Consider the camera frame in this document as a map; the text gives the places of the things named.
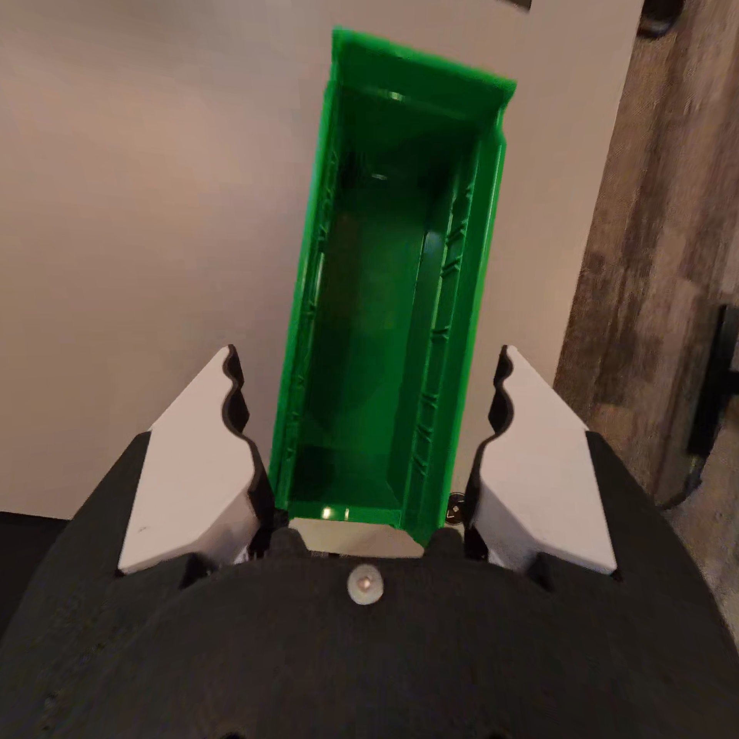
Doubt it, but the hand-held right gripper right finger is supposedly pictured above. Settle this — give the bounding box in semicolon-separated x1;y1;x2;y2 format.
462;344;617;578

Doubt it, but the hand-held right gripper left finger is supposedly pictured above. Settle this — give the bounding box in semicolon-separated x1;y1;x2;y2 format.
117;344;277;575

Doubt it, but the green plastic bin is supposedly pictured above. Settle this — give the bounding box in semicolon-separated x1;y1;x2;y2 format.
268;25;518;549

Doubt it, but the black metal stand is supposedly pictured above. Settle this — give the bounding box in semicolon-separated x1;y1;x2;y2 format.
686;303;739;460

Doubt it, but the black caster wheel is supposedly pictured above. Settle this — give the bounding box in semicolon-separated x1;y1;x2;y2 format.
638;0;689;39

